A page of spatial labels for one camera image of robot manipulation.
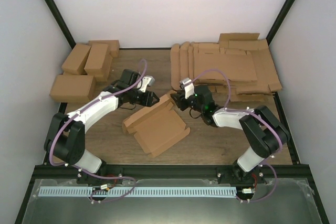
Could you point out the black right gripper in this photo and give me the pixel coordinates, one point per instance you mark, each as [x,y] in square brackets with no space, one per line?
[180,98]

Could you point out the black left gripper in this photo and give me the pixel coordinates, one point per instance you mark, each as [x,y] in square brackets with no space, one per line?
[149,98]

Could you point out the cardboard box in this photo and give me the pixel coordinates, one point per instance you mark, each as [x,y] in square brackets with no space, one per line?
[102,74]
[156,128]
[114,46]
[96,58]
[73,88]
[76,60]

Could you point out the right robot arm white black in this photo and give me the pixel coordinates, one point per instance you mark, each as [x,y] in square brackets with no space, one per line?
[265,134]

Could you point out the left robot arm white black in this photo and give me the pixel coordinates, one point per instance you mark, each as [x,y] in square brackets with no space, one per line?
[67,132]

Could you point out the folded cardboard box front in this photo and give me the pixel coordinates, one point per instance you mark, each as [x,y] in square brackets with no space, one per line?
[73,88]

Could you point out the stack of flat cardboard blanks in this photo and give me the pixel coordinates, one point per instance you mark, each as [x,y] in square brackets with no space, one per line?
[238,63]

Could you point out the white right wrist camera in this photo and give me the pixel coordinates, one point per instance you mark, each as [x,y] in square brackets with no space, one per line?
[188,87]

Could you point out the black aluminium frame rail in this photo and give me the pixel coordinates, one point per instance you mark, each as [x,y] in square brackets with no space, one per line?
[223,173]

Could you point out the light blue slotted cable duct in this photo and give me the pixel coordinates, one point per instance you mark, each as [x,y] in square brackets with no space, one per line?
[213,192]

